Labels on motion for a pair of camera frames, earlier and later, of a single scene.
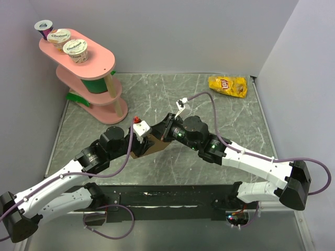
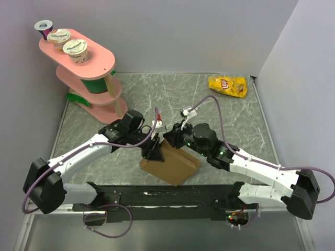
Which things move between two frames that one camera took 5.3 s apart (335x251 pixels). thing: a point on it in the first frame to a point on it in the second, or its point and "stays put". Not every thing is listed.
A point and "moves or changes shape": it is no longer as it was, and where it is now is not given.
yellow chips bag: [235, 86] stays put
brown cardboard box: [159, 145] moves or changes shape
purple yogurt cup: [44, 26] stays put
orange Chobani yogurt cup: [58, 37] stays put
